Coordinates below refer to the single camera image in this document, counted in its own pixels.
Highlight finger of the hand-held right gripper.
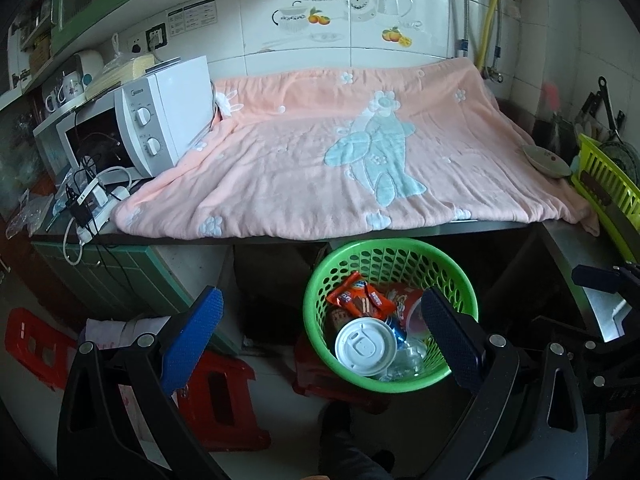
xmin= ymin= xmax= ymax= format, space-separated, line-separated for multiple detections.
xmin=531 ymin=315 xmax=616 ymax=356
xmin=571 ymin=264 xmax=640 ymax=302

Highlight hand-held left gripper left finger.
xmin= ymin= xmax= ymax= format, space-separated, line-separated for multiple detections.
xmin=57 ymin=286 xmax=224 ymax=480

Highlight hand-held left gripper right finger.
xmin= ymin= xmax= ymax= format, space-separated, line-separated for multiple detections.
xmin=421 ymin=287 xmax=588 ymax=480

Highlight clear plastic cup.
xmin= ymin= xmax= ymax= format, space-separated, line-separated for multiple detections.
xmin=385 ymin=337 xmax=431 ymax=381

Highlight red printed plastic cup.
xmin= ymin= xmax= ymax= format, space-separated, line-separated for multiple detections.
xmin=385 ymin=285 xmax=433 ymax=336

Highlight green mesh wastebasket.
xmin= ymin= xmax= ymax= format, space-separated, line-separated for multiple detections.
xmin=303 ymin=238 xmax=478 ymax=394

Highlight white plastic cup lid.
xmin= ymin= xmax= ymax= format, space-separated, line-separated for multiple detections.
xmin=334 ymin=316 xmax=398 ymax=378

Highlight orange snack packet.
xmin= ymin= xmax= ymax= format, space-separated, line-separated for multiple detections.
xmin=326 ymin=271 xmax=398 ymax=322

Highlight kitchen knife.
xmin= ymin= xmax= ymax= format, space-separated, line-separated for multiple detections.
xmin=597 ymin=195 xmax=640 ymax=248

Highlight red plastic stool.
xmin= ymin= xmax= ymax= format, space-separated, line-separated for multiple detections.
xmin=177 ymin=350 xmax=271 ymax=453
xmin=5 ymin=307 xmax=76 ymax=391
xmin=292 ymin=335 xmax=381 ymax=408

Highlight white red printed bag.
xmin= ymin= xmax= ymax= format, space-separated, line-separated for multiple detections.
xmin=84 ymin=314 xmax=171 ymax=361

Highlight green base cabinet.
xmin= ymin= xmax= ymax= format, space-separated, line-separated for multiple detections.
xmin=32 ymin=242 xmax=241 ymax=356

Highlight green plastic dish rack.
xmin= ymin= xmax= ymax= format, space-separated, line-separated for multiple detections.
xmin=570 ymin=132 xmax=640 ymax=263

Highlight patterned dark bowl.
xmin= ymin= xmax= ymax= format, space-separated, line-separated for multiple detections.
xmin=597 ymin=140 xmax=640 ymax=181

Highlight ceramic plate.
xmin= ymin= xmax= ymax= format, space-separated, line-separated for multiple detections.
xmin=522 ymin=144 xmax=572 ymax=178

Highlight white power strip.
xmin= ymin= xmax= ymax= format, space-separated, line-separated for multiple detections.
xmin=65 ymin=185 xmax=132 ymax=241

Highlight black ladle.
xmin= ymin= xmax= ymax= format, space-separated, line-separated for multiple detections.
xmin=597 ymin=76 xmax=621 ymax=136

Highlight pink printed blanket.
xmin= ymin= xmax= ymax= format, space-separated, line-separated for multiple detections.
xmin=110 ymin=57 xmax=601 ymax=241

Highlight white microwave oven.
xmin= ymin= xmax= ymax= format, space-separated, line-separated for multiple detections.
xmin=114 ymin=55 xmax=217 ymax=178

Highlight yellow bagged packet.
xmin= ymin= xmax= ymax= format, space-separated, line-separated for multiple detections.
xmin=85 ymin=52 xmax=158 ymax=101

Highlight white mugs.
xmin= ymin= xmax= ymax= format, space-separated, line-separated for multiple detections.
xmin=59 ymin=71 xmax=85 ymax=103

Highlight white electric kettle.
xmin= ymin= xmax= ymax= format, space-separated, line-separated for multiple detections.
xmin=75 ymin=50 xmax=105 ymax=86

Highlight metal flexible hose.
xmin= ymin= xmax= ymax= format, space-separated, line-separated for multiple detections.
xmin=435 ymin=0 xmax=468 ymax=58
xmin=492 ymin=0 xmax=523 ymax=81

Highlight yellow gas hose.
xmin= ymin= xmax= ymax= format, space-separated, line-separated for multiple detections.
xmin=474 ymin=0 xmax=503 ymax=72

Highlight wall label sticker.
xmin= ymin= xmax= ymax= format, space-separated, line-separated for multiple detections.
xmin=166 ymin=2 xmax=219 ymax=38

